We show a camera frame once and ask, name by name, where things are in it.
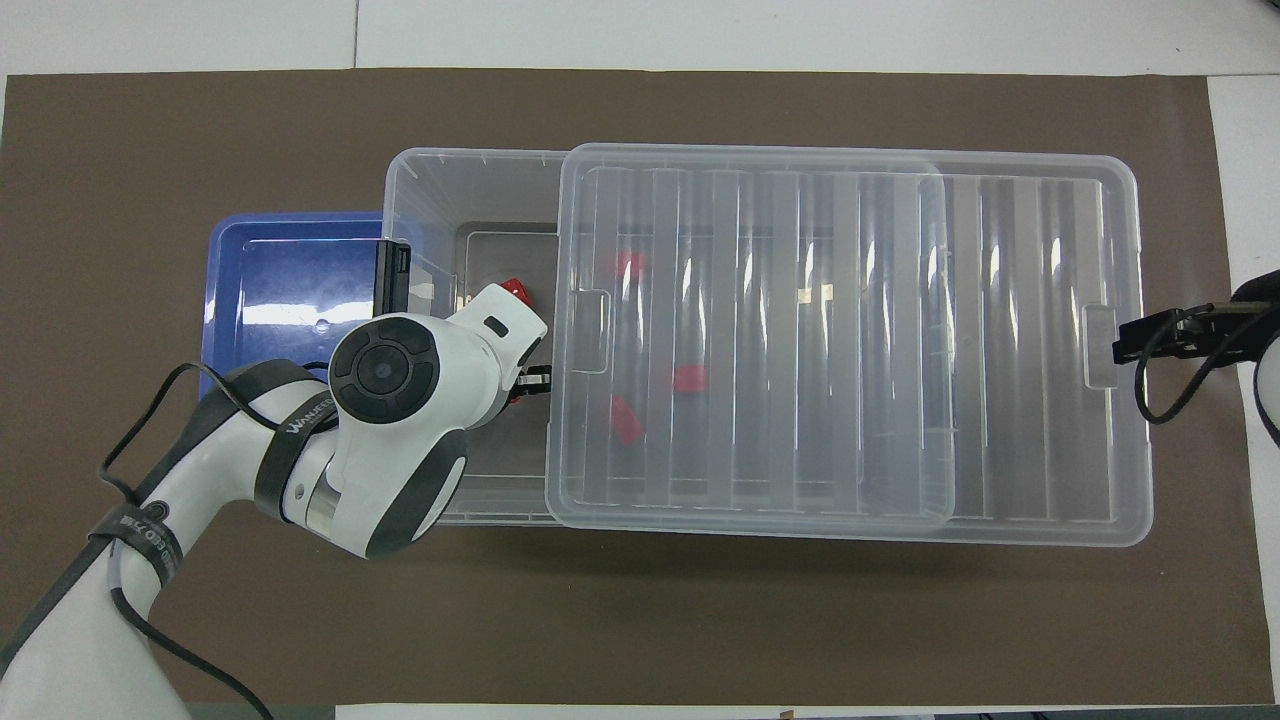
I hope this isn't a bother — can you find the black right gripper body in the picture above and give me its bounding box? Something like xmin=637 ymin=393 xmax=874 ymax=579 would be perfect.
xmin=1148 ymin=303 xmax=1256 ymax=359

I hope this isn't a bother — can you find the clear ribbed box lid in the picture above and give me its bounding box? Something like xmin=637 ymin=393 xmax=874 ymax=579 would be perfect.
xmin=544 ymin=142 xmax=1154 ymax=548

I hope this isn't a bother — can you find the black box latch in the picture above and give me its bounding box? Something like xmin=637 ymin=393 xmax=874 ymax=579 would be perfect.
xmin=375 ymin=240 xmax=413 ymax=315

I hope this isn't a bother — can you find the clear plastic storage box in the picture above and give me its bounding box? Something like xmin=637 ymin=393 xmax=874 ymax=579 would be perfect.
xmin=384 ymin=148 xmax=959 ymax=528

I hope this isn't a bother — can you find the blue plastic tray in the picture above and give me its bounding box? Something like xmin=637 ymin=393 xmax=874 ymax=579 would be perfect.
xmin=198 ymin=212 xmax=387 ymax=401

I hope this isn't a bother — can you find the brown table mat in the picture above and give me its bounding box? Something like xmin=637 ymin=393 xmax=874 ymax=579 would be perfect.
xmin=0 ymin=68 xmax=1276 ymax=706

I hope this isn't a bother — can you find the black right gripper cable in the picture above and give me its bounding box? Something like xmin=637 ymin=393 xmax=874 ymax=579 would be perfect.
xmin=1135 ymin=298 xmax=1280 ymax=426

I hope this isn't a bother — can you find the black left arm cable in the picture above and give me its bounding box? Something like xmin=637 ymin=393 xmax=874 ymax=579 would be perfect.
xmin=98 ymin=362 xmax=336 ymax=720

